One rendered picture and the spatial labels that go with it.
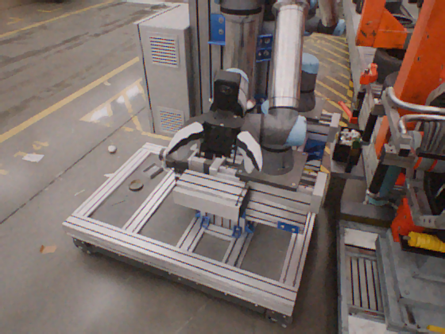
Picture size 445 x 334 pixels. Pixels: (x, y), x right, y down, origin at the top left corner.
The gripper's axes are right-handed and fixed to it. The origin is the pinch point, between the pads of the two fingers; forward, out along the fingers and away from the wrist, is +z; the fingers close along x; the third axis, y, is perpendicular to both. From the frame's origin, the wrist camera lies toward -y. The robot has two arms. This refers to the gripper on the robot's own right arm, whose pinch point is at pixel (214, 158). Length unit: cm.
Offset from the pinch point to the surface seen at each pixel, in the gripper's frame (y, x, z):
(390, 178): 50, -72, -74
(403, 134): 16, -54, -51
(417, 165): 32, -69, -59
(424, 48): 4, -74, -104
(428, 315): 96, -102, -42
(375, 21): 33, -112, -295
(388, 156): 23, -52, -49
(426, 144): 16, -60, -47
